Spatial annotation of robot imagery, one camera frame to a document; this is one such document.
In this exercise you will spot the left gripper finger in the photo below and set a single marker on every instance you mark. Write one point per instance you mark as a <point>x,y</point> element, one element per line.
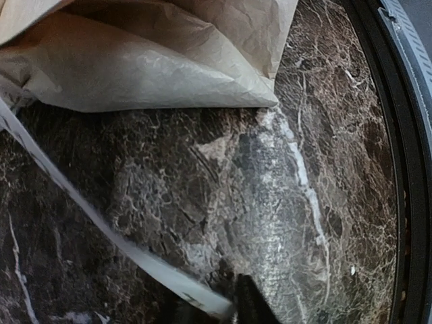
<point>251,305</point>

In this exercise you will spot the white slotted cable duct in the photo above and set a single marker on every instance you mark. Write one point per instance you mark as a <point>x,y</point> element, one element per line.
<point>414,19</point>

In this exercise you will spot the black front table rail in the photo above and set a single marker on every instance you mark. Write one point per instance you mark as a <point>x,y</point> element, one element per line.
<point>406,104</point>

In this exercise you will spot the beige wrapping paper sheet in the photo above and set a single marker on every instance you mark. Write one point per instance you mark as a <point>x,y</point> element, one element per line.
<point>98,56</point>

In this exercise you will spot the white printed ribbon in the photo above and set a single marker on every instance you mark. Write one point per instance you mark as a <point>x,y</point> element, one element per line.
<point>181,284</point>

